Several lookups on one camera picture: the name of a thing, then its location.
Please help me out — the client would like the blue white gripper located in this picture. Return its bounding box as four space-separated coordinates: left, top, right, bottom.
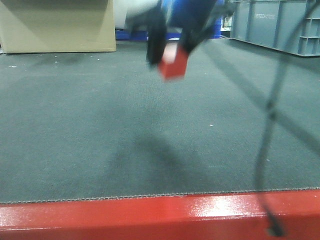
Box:
124 0 225 66

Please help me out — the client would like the red magnetic cube block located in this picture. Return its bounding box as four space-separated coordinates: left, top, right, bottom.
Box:
158 42 189 81

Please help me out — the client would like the grey plastic crate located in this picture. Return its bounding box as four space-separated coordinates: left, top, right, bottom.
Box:
230 0 320 57

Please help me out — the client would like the dark grey carpet mat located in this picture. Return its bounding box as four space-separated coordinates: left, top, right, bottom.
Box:
0 39 320 204

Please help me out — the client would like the large beige cardboard box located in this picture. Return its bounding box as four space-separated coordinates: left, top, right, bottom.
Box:
0 0 117 54

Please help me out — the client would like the red metal front rail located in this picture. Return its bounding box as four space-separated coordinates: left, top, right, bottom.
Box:
0 189 320 240

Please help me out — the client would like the black hanging cable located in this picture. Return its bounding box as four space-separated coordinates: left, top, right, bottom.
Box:
253 0 320 237

